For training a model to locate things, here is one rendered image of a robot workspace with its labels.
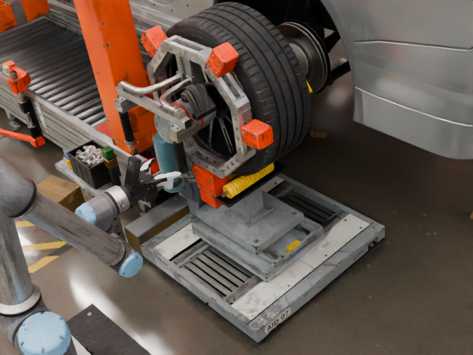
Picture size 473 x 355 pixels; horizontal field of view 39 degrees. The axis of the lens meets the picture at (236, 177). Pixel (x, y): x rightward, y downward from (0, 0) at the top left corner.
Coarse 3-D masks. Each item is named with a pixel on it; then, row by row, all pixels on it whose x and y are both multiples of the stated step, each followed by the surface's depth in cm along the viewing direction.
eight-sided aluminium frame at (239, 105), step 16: (160, 48) 251; (176, 48) 243; (192, 48) 243; (208, 48) 237; (160, 64) 259; (160, 80) 272; (224, 80) 238; (224, 96) 235; (240, 96) 234; (240, 112) 234; (240, 128) 237; (192, 144) 278; (240, 144) 242; (192, 160) 276; (208, 160) 274; (224, 160) 268; (240, 160) 247; (224, 176) 262
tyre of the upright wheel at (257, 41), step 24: (192, 24) 244; (216, 24) 240; (240, 24) 241; (264, 24) 243; (240, 48) 234; (264, 48) 237; (288, 48) 242; (168, 72) 273; (240, 72) 235; (264, 72) 235; (288, 72) 240; (264, 96) 234; (288, 96) 241; (264, 120) 238; (288, 120) 245; (288, 144) 255; (240, 168) 267
